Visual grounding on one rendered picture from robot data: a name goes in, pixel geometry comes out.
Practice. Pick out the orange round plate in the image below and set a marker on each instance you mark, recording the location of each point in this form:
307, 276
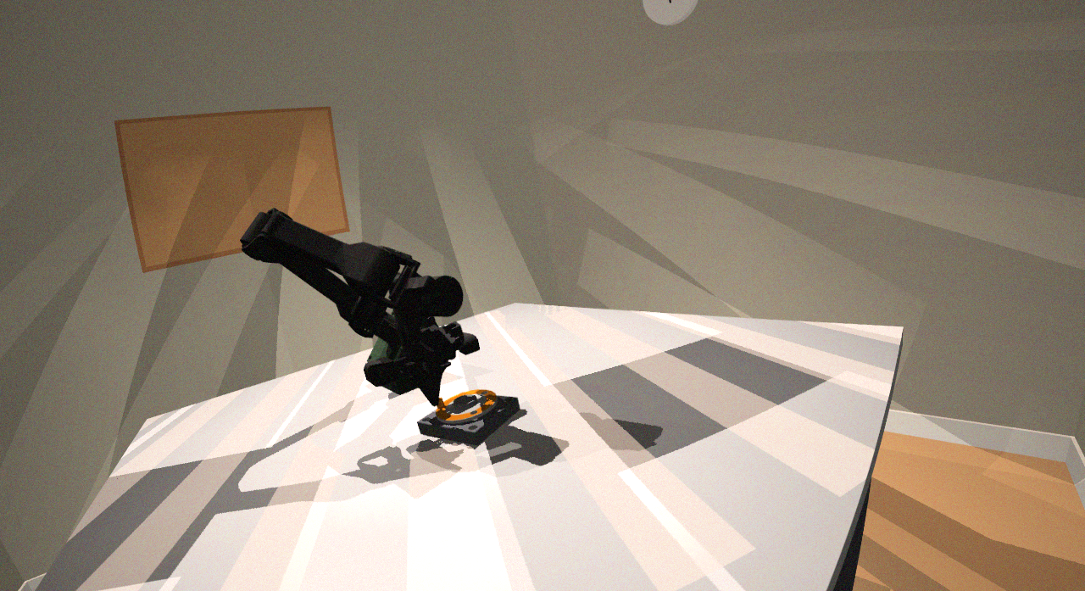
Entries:
447, 413

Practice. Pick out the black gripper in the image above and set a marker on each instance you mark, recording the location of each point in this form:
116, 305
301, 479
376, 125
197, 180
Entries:
384, 371

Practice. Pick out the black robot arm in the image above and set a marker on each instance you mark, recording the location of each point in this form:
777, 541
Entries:
370, 273

